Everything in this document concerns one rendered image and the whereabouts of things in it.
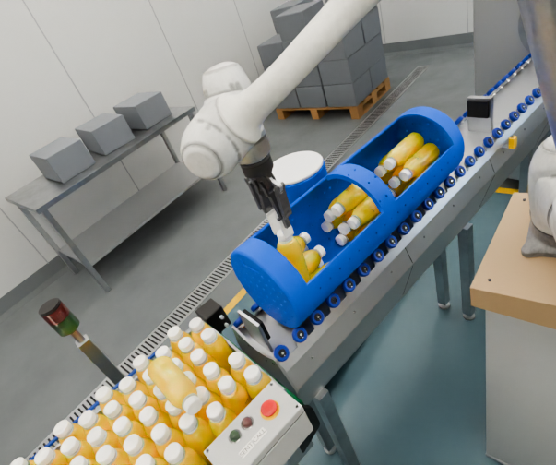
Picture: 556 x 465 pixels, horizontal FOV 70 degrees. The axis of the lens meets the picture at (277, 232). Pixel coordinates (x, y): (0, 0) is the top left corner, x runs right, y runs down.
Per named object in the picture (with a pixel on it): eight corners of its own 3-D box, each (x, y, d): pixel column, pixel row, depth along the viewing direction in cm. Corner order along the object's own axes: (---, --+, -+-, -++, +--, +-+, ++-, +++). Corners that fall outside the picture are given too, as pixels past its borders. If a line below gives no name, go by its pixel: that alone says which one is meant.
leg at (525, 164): (529, 205, 261) (536, 116, 225) (526, 210, 258) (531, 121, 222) (520, 203, 265) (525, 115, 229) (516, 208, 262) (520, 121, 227)
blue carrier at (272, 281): (468, 178, 147) (461, 105, 132) (311, 344, 111) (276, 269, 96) (402, 170, 168) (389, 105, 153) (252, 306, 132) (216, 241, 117)
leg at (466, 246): (477, 315, 211) (475, 223, 175) (471, 322, 208) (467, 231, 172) (466, 310, 215) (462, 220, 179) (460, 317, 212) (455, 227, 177)
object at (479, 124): (493, 130, 172) (493, 96, 163) (489, 135, 171) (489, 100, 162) (470, 128, 179) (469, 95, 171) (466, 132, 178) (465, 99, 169)
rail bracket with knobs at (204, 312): (236, 327, 133) (225, 307, 127) (220, 343, 130) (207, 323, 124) (220, 315, 140) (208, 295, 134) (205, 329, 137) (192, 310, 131)
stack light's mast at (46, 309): (94, 338, 120) (62, 303, 111) (75, 352, 117) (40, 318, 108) (88, 328, 124) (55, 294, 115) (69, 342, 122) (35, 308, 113)
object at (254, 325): (277, 347, 118) (264, 320, 110) (271, 353, 117) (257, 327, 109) (256, 332, 125) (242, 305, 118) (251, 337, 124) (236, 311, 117)
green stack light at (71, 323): (82, 325, 116) (72, 314, 113) (62, 340, 114) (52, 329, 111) (76, 315, 121) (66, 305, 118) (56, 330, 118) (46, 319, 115)
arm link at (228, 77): (229, 129, 95) (213, 156, 85) (202, 64, 86) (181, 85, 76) (271, 118, 91) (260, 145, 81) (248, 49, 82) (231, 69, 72)
